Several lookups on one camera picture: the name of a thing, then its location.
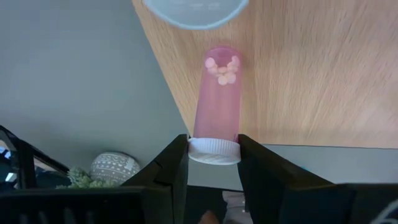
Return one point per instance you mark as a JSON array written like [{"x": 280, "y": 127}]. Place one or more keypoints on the green artificial potted plant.
[{"x": 113, "y": 168}]

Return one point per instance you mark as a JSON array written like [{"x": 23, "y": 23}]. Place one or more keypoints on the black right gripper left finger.
[{"x": 168, "y": 186}]

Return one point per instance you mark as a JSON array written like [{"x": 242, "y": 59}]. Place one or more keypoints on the black metal table frame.
[{"x": 25, "y": 155}]

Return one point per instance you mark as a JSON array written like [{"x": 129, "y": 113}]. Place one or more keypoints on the pink pill bottle white cap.
[
  {"x": 217, "y": 105},
  {"x": 196, "y": 12}
]

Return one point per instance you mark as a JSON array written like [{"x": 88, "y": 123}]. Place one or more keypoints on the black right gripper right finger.
[{"x": 264, "y": 186}]

